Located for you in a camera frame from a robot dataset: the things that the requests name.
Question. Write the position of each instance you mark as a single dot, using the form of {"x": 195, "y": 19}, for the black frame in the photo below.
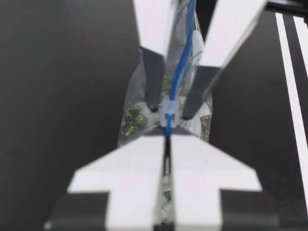
{"x": 288, "y": 3}

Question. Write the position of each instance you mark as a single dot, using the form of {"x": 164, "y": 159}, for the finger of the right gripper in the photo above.
{"x": 151, "y": 79}
{"x": 231, "y": 31}

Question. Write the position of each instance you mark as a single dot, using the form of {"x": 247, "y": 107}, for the clear zip bag with candies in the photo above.
{"x": 183, "y": 72}

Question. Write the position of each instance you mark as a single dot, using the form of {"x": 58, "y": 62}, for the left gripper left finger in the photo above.
{"x": 132, "y": 180}

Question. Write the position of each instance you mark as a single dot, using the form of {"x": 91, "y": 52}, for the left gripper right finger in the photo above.
{"x": 199, "y": 180}

